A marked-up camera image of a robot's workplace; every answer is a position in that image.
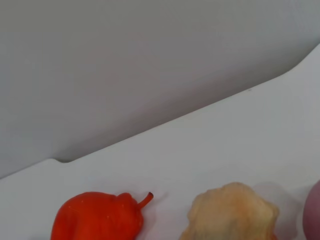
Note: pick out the red toy pepper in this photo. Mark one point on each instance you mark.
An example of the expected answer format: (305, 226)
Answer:
(97, 220)

